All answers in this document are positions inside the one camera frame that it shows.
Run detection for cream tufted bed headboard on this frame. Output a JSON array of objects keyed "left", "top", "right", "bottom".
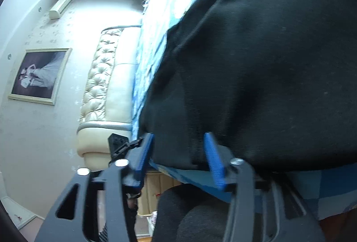
[{"left": 77, "top": 25, "right": 143, "bottom": 170}]

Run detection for blue patterned bedsheet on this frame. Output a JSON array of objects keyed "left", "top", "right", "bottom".
[{"left": 131, "top": 0, "right": 357, "bottom": 220}]

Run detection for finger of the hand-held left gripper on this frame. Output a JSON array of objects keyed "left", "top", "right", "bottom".
[{"left": 108, "top": 133, "right": 143, "bottom": 166}]

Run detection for black studded pants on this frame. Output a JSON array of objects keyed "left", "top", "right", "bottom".
[{"left": 138, "top": 0, "right": 357, "bottom": 176}]

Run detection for cream nightstand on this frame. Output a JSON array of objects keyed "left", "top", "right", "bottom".
[{"left": 137, "top": 171, "right": 168, "bottom": 217}]

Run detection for white wall air conditioner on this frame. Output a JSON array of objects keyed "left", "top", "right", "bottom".
[{"left": 49, "top": 0, "right": 76, "bottom": 19}]

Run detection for framed wall photo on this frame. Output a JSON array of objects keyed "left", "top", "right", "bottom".
[{"left": 8, "top": 48, "right": 72, "bottom": 105}]

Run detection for person's dark trouser leg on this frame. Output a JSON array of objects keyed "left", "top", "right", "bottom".
[{"left": 158, "top": 183, "right": 232, "bottom": 242}]

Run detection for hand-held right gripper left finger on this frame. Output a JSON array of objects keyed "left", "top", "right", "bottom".
[{"left": 35, "top": 133, "right": 154, "bottom": 242}]

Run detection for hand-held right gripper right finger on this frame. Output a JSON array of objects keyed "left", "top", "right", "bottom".
[{"left": 203, "top": 133, "right": 325, "bottom": 242}]

